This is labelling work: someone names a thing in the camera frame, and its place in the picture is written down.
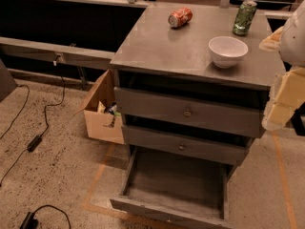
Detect grey drawer cabinet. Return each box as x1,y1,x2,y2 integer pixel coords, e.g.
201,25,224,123
109,2,287,177

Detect orange soda can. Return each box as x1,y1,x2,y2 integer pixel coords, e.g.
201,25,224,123
168,7,193,29

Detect black charger bottom left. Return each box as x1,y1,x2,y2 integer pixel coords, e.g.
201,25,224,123
19,204,71,229

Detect white bowl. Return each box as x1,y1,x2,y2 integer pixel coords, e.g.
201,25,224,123
208,36,248,69

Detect cardboard box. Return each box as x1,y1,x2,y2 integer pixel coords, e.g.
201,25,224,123
75,70,124,144

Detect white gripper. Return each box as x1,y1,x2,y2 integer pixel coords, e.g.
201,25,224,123
259,0,305,131

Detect middle grey drawer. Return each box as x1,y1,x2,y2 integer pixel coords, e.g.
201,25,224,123
122,125,248,165

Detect black power adapter with cable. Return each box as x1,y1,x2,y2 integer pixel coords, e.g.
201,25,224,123
0,75,66,186

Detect top grey drawer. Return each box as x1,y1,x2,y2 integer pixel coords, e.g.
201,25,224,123
114,87,263,137

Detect grey drawer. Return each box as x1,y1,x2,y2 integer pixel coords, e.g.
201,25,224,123
114,87,263,137
122,125,248,165
111,147,234,229

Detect items inside cardboard box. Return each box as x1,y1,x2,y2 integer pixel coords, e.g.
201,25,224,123
97,101,121,128

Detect green soda can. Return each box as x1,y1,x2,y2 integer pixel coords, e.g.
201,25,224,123
233,0,257,35

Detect bottom grey drawer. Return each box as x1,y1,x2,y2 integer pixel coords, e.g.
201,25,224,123
111,147,234,229

